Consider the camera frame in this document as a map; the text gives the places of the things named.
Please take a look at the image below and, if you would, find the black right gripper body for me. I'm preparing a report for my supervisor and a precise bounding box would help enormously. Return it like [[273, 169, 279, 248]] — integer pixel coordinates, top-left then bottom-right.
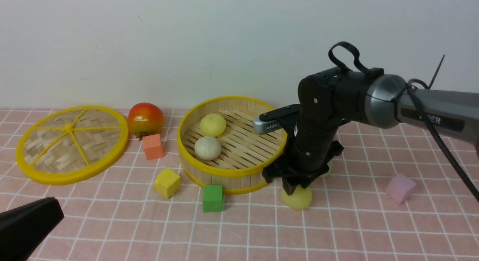
[[262, 117, 344, 189]]

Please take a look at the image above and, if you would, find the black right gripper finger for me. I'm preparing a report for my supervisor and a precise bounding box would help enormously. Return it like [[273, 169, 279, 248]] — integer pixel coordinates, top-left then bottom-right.
[[282, 179, 302, 196]]

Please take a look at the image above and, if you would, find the yellow bun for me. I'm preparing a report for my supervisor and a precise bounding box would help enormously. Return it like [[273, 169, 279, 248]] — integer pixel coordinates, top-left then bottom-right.
[[199, 113, 226, 137], [280, 186, 313, 210]]

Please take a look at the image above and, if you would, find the white bun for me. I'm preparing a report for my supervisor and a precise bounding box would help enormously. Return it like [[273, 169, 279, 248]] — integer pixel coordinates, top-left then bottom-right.
[[319, 160, 334, 178], [194, 136, 222, 161]]

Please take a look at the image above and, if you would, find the red orange persimmon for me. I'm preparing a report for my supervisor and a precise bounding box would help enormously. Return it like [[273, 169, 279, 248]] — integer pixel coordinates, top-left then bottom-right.
[[127, 102, 164, 140]]

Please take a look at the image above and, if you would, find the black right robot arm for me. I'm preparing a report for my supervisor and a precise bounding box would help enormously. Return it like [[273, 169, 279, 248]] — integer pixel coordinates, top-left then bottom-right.
[[254, 67, 479, 195]]

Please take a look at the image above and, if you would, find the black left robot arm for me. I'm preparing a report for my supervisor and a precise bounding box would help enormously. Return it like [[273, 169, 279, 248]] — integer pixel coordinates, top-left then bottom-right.
[[0, 197, 64, 261]]

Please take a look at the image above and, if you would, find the bamboo steamer tray yellow rim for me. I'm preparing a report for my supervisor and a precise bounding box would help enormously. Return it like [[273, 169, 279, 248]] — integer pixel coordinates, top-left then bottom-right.
[[177, 96, 287, 195]]

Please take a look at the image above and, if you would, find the bamboo steamer lid yellow rim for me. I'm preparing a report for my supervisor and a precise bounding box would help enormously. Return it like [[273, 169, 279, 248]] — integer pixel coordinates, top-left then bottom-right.
[[16, 106, 129, 185]]

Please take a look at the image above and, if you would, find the green cube block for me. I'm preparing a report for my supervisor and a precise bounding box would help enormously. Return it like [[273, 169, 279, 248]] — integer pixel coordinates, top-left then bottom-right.
[[202, 185, 224, 213]]

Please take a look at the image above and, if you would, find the pink purple block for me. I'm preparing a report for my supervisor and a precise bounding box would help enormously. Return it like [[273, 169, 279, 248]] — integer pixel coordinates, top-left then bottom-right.
[[385, 173, 417, 204]]

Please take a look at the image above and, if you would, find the pink checkered tablecloth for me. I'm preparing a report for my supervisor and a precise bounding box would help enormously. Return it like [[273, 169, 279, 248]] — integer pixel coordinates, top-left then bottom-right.
[[0, 107, 479, 261]]

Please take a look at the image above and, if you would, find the yellow cube block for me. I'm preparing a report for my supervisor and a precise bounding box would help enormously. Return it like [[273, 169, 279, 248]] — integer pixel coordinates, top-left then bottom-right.
[[153, 168, 181, 198]]

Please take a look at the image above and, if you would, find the salmon pink cube block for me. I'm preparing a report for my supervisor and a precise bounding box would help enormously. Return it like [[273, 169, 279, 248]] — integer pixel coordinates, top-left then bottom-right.
[[143, 134, 165, 160]]

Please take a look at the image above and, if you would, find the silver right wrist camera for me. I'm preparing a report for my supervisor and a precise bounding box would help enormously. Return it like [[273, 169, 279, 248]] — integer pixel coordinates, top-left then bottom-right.
[[253, 117, 282, 135]]

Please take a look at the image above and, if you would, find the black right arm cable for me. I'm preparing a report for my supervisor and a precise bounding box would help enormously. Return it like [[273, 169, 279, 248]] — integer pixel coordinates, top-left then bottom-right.
[[328, 42, 479, 202]]

